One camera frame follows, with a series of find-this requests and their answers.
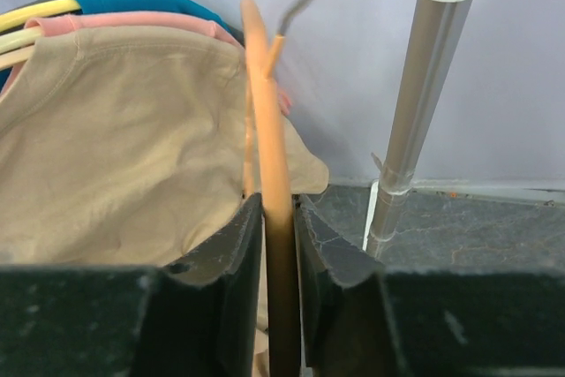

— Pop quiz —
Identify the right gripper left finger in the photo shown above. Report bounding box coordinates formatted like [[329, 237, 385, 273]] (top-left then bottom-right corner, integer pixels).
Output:
[[1, 195, 262, 376]]

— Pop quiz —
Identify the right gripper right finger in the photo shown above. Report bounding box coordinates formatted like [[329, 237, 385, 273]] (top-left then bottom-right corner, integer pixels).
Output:
[[294, 195, 564, 376]]

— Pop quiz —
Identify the orange plastic hanger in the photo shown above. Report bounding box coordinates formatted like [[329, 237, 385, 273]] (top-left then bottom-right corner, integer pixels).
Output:
[[240, 0, 312, 376]]

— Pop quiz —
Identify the beige t shirt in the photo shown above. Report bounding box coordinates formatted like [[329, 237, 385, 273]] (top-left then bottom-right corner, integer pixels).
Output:
[[0, 26, 330, 377]]

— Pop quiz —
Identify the pink t shirt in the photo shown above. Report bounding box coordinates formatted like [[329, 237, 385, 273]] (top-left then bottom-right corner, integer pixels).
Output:
[[0, 12, 292, 116]]

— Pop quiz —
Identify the pale peach plastic hanger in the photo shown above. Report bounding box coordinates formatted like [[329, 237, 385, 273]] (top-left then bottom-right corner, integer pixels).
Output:
[[0, 46, 34, 71]]

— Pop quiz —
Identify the teal blue t shirt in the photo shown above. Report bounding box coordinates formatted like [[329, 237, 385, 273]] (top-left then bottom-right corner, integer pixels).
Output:
[[0, 0, 235, 95]]

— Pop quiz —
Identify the cream plastic hanger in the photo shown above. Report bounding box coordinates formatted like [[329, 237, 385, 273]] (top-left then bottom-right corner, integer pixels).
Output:
[[0, 26, 43, 54]]

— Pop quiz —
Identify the yellow plastic hanger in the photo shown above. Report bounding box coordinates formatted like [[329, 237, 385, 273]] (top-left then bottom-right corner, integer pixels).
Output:
[[0, 0, 80, 32]]

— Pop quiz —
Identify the white metal clothes rack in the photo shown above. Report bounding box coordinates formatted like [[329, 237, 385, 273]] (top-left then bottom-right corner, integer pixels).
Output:
[[363, 0, 472, 257]]

